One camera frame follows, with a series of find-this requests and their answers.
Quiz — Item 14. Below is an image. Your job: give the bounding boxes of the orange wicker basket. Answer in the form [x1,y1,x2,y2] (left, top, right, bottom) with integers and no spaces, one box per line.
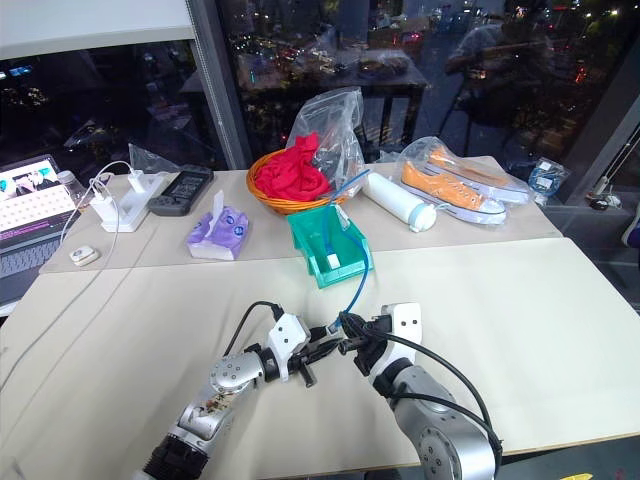
[246,149,351,217]

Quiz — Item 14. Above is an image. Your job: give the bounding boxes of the green plastic bin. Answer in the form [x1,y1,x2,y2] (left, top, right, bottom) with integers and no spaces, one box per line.
[286,204,375,291]

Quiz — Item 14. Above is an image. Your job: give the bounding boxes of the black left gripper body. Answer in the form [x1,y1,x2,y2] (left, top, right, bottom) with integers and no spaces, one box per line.
[291,327,326,389]

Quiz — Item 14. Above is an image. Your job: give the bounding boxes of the blue cable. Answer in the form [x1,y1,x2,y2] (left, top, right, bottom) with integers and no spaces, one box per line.
[323,169,377,335]

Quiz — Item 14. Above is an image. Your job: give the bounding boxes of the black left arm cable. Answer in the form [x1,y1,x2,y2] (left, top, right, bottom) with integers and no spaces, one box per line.
[223,301,285,357]

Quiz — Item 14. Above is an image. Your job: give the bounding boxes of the grey window frame post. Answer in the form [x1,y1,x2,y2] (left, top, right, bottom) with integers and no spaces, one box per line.
[184,0,252,172]

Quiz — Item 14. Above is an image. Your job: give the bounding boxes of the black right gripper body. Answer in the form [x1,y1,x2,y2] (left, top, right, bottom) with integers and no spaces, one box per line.
[353,314,396,376]

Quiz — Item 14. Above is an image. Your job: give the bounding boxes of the small white round device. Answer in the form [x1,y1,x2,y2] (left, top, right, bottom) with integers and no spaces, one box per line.
[68,245,101,268]

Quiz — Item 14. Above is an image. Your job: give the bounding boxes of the small clear plastic bag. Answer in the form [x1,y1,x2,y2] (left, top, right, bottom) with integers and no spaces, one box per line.
[128,143,182,176]

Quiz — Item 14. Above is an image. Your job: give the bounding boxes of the orange shoes in bag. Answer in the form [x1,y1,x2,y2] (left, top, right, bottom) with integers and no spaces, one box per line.
[394,135,534,225]

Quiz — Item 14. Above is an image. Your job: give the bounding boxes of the black handheld device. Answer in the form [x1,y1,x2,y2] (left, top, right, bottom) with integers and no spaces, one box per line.
[148,169,216,218]

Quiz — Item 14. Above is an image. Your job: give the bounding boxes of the grey slanted frame beam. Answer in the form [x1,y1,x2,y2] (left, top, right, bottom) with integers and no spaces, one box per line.
[559,49,640,206]

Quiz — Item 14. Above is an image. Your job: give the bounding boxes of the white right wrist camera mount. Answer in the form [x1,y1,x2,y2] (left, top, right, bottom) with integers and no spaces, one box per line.
[374,302,422,376]

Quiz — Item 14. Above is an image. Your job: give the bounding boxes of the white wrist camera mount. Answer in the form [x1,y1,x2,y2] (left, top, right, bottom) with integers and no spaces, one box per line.
[374,302,422,376]
[266,313,312,384]

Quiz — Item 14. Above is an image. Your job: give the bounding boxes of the purple tissue pack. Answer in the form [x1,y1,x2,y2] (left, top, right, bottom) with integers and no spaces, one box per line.
[186,189,250,261]

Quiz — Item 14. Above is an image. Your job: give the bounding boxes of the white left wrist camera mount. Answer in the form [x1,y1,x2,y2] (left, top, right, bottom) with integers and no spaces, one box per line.
[266,313,312,384]

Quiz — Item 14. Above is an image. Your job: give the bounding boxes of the white power strip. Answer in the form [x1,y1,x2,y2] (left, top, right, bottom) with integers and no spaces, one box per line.
[99,172,169,233]

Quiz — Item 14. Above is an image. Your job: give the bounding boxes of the clear plastic bag with items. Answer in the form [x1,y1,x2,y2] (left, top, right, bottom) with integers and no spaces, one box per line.
[285,86,369,201]

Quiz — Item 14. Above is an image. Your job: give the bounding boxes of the white charging cable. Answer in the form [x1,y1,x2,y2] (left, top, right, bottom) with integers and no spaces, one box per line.
[0,162,137,392]

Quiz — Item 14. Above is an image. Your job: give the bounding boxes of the white power adapter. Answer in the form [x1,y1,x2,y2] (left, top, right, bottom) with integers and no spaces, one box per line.
[89,192,122,227]

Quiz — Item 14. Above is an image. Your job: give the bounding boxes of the red cloth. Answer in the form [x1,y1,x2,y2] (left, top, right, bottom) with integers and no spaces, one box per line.
[256,132,332,202]

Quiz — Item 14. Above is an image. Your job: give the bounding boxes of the white cylindrical bottle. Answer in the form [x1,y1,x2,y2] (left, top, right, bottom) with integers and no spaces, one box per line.
[362,172,438,233]

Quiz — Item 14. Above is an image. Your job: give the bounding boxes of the orange canvas sneaker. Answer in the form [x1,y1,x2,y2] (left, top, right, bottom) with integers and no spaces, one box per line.
[401,160,508,224]
[429,146,532,206]

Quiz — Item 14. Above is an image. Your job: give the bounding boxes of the blue packet in plastic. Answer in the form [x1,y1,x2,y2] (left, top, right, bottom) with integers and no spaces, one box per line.
[529,157,572,204]

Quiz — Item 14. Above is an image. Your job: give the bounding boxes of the open laptop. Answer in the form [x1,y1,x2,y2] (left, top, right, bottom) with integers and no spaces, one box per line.
[0,154,82,307]

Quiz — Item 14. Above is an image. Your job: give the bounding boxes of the clear plastic water bottle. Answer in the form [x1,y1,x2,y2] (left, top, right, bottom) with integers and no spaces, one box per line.
[57,170,84,202]

